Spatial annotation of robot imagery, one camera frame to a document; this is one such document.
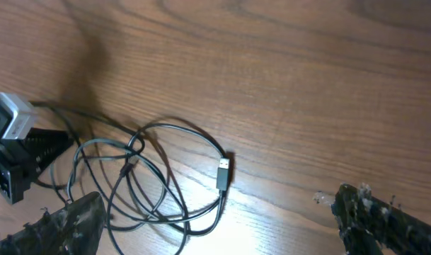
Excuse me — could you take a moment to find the short black USB cable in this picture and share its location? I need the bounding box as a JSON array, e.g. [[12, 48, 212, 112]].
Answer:
[[105, 122, 231, 237]]

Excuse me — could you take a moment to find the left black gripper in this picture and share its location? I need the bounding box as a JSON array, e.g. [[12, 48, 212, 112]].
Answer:
[[0, 128, 74, 204]]

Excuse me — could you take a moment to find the long black USB cable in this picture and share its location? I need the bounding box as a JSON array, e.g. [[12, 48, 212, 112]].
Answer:
[[30, 101, 188, 255]]

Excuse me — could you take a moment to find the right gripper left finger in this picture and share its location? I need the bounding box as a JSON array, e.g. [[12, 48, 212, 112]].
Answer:
[[0, 191, 106, 255]]

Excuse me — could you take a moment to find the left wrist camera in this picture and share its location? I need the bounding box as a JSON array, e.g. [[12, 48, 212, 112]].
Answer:
[[0, 92, 38, 140]]

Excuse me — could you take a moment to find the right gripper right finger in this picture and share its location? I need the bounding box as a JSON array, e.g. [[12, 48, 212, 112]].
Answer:
[[313, 183, 431, 254]]

